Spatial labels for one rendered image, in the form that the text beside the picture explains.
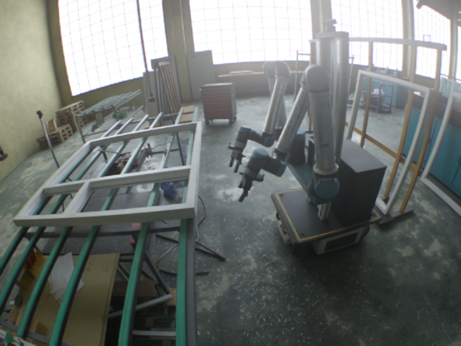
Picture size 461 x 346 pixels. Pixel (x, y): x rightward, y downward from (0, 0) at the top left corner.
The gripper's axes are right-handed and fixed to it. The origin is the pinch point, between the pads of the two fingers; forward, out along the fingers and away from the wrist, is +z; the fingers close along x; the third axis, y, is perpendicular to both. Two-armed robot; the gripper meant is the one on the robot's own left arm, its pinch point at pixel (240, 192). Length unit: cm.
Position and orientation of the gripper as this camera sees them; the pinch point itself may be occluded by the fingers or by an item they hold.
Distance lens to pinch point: 144.3
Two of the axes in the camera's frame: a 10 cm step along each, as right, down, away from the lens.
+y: -9.5, -2.7, -1.8
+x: -0.2, 6.1, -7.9
